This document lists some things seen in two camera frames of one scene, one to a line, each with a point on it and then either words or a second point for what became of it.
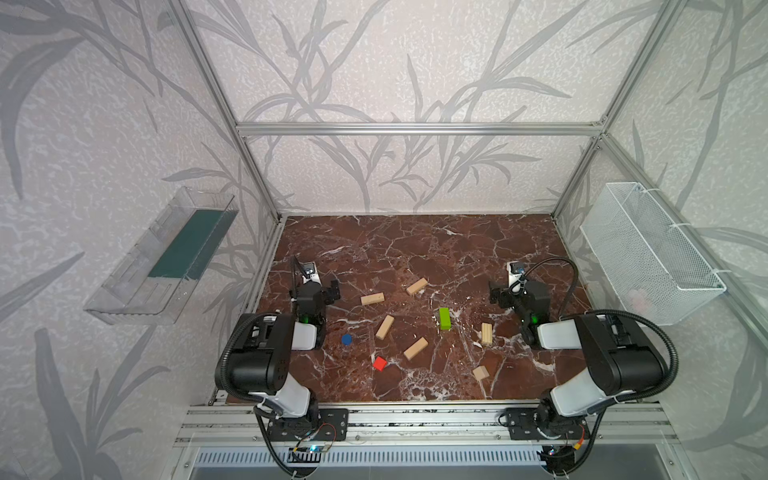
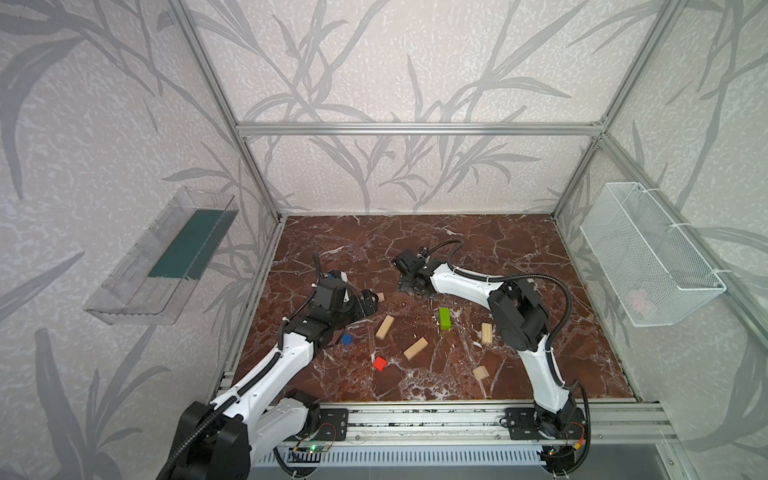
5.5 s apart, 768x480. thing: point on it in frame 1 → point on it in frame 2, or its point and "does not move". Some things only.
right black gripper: [513, 294] → [405, 279]
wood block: [385, 327] does not move
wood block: [416, 348] does not move
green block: [445, 318] does not move
